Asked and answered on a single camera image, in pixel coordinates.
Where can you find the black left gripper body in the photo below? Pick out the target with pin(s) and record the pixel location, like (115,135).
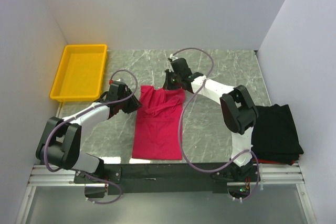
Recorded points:
(129,105)

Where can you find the yellow plastic tray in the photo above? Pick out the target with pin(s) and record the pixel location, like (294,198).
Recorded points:
(80,73)

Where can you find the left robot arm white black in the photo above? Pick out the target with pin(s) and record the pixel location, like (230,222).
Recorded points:
(60,141)

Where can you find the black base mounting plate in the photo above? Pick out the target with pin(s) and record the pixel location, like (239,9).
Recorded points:
(166,178)

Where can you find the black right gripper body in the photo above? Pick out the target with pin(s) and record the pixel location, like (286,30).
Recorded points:
(172,81)

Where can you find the folded black t shirt stack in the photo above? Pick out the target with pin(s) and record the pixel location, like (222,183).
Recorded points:
(275,136)

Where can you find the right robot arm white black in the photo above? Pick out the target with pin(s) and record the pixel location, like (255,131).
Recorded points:
(238,109)

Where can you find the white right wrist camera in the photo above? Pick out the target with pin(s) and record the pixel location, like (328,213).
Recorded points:
(172,57)

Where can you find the red t shirt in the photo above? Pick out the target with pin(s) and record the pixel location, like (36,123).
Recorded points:
(156,126)

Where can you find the folded red shirt under stack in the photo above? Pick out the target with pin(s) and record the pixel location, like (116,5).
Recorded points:
(275,162)

